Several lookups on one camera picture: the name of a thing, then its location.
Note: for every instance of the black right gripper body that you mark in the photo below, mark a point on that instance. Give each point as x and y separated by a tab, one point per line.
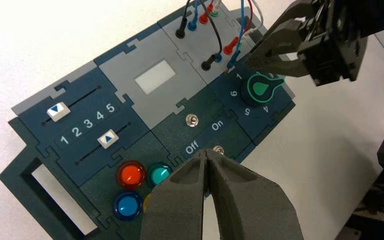
334	49

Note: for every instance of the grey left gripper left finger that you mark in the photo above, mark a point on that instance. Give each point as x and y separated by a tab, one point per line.
175	212

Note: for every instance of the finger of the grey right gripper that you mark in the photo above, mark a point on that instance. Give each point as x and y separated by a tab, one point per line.
278	69
288	36

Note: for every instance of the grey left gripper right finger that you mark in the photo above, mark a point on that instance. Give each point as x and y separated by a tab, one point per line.
251	212

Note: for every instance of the green rotary knob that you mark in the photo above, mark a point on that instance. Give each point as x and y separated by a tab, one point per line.
260	88

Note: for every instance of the yellow round push button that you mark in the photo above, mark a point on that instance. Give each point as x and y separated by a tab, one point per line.
146	203

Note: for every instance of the teal round push button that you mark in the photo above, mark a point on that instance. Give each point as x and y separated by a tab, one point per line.
157	175

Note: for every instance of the blue round push button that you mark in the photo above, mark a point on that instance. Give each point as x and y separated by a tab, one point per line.
126	205

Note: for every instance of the red round push button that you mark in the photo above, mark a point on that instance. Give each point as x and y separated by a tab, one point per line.
130	175

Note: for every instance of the dark teal grey control box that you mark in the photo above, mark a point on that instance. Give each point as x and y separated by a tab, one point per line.
192	46

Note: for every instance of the white slider knob up triangle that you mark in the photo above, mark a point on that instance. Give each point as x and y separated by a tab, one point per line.
108	138

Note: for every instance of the white rectangular display window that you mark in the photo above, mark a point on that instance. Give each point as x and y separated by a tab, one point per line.
155	76

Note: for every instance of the white slider knob down triangle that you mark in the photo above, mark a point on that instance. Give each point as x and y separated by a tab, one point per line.
58	111

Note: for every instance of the metal toggle switch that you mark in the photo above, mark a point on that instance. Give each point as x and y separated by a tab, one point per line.
192	120
218	150

